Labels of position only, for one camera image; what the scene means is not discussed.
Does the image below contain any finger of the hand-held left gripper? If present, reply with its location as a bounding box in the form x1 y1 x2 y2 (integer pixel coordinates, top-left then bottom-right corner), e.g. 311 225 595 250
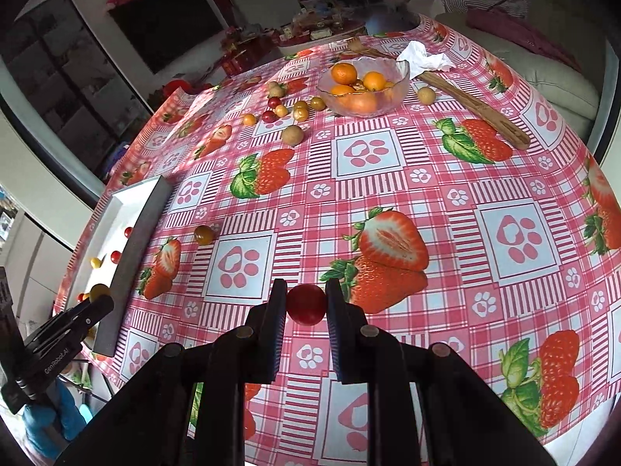
22 294 115 350

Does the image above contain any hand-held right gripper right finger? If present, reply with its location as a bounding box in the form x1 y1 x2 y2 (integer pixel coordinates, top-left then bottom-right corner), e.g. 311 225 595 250
325 278 559 466

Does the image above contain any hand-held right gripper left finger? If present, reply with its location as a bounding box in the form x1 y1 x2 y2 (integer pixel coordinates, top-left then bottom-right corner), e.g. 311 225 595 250
53 278 288 466

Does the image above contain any white tray with dark rim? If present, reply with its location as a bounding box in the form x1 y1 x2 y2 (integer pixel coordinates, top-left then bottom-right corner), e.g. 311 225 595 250
65 175 174 357

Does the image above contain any cluster of cherry tomatoes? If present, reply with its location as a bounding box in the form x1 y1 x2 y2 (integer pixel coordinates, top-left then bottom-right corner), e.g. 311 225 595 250
241 97 327 126

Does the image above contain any person's left forearm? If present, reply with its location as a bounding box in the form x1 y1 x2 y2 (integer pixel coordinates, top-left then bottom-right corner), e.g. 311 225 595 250
22 379 87 459

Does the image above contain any dark glass cabinet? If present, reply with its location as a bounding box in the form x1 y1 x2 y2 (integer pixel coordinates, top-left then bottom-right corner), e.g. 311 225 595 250
0 0 156 205

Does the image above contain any clear glass bowl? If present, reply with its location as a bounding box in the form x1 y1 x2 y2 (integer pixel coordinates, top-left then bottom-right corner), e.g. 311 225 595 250
317 57 411 118

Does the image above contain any long wooden spatula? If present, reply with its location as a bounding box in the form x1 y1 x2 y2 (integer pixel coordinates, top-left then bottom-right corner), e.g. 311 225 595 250
345 36 532 150

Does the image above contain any crumpled white tissue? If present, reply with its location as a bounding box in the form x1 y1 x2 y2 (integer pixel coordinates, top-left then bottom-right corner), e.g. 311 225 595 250
395 40 457 80

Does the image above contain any black television screen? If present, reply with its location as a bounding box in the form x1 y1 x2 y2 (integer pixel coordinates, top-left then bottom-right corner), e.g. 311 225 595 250
108 0 225 75

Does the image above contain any cluttered coffee table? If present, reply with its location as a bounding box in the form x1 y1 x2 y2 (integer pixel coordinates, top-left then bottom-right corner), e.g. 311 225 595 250
220 5 369 76

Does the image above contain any light green sofa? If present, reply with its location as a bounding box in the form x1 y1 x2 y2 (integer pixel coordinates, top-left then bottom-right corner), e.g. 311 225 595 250
432 0 607 132

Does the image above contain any purple cloth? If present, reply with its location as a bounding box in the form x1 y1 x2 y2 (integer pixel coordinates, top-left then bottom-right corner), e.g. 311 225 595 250
466 7 583 73

